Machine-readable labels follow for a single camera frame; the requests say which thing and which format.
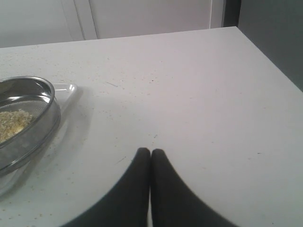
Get round stainless steel sieve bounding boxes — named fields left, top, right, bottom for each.
left=0, top=76, right=61, bottom=176

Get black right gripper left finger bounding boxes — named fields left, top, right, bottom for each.
left=64, top=148, right=151, bottom=227

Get white cabinet doors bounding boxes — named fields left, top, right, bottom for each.
left=0, top=0, right=225, bottom=47

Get yellow millet grain pile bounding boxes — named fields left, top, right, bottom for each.
left=0, top=109, right=34, bottom=143

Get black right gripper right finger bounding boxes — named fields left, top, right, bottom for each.
left=151, top=149, right=235, bottom=227

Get white square plastic tray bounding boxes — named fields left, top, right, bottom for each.
left=0, top=84, right=78, bottom=196

